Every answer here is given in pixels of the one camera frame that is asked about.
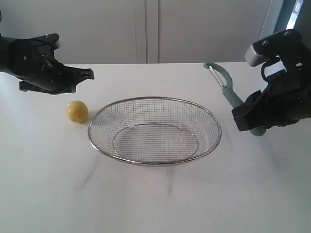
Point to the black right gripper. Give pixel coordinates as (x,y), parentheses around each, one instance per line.
(285,101)

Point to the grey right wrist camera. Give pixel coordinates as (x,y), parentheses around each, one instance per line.
(285,46)

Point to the oval wire mesh basket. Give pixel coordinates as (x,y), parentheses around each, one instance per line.
(154,131)

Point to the yellow lemon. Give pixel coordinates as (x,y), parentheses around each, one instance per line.
(77,111)

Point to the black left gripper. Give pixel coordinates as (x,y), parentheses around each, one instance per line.
(32,61)

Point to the white cabinet doors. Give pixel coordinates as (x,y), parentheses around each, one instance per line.
(143,31)

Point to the teal handled peeler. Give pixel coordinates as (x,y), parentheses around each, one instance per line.
(225,82)

